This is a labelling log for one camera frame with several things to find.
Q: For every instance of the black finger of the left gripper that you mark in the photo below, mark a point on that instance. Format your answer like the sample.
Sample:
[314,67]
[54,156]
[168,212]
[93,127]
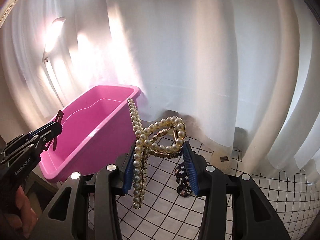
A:
[41,138]

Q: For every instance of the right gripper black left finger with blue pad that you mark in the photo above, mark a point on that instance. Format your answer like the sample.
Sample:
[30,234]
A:
[86,207]

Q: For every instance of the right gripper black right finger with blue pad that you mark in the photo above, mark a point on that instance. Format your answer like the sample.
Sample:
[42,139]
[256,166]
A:
[253,216]

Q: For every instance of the pearl hair claw clip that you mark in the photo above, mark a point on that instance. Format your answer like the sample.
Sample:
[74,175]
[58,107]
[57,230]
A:
[162,139]

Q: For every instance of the person's left hand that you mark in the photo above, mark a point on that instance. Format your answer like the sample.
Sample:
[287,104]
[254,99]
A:
[18,219]

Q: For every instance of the pink plastic bin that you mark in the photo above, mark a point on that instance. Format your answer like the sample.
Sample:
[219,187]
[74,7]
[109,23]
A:
[96,129]

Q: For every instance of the white curtain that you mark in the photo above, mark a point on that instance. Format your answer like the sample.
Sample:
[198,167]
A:
[244,73]

